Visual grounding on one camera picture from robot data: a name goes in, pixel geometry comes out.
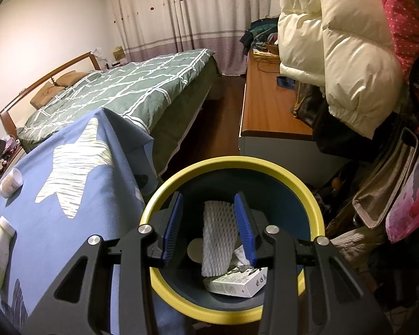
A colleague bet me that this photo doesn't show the white green cardboard box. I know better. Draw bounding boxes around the white green cardboard box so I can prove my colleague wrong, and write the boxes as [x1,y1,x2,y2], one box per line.
[203,266,268,298]

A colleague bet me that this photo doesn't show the white foam net sleeve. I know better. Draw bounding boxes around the white foam net sleeve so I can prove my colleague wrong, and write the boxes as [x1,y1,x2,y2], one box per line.
[201,200,238,277]

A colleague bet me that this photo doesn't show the yellow rimmed trash bin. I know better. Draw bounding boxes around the yellow rimmed trash bin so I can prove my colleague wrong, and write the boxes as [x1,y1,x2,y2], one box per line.
[141,156,325,325]

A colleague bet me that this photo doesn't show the beige handbag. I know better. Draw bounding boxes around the beige handbag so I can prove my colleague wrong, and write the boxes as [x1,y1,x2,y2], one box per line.
[352,128,419,229]

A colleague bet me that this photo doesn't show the crumpled tissue paper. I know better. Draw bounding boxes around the crumpled tissue paper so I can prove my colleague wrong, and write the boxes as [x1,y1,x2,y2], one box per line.
[233,245,250,266]

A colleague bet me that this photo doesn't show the blue patterned tablecloth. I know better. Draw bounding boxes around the blue patterned tablecloth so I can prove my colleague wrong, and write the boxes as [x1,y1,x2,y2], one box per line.
[0,109,190,334]

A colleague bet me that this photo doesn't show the white paper cup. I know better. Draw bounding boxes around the white paper cup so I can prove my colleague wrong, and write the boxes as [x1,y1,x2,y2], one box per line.
[0,168,24,199]

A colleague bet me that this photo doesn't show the wooden desk cabinet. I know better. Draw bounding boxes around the wooden desk cabinet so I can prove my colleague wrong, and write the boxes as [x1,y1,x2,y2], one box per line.
[239,53,346,186]

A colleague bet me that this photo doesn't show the left brown pillow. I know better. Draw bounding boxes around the left brown pillow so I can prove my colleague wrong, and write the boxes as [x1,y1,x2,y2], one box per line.
[30,82,64,110]

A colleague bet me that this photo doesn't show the brown pillow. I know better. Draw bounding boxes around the brown pillow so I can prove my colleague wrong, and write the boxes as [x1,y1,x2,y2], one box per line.
[30,82,64,110]
[55,70,88,88]

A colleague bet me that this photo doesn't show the wooden bed with headboard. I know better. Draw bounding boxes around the wooden bed with headboard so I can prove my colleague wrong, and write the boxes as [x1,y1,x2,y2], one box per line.
[0,48,222,177]

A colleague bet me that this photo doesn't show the green checked duvet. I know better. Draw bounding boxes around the green checked duvet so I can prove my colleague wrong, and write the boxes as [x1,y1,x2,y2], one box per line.
[16,48,217,154]

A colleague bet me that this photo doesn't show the right brown pillow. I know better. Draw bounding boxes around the right brown pillow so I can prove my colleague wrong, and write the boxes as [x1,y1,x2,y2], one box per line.
[55,70,88,88]

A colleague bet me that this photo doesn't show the tissue box on far nightstand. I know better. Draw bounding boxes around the tissue box on far nightstand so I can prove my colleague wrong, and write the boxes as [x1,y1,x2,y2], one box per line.
[113,46,125,61]

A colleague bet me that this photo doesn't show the cream puffer jacket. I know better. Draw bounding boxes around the cream puffer jacket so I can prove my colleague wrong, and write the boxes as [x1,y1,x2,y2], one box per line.
[278,0,403,138]

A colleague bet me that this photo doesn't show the red hanging garment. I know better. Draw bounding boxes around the red hanging garment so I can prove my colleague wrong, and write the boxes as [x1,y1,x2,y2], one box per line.
[381,0,419,81]

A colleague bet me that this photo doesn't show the clothes pile on desk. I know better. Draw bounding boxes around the clothes pile on desk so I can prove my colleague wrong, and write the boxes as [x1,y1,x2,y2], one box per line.
[240,17,278,55]

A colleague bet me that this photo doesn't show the pink beige curtain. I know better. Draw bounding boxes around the pink beige curtain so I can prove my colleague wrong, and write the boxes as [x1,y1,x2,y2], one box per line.
[106,0,280,76]

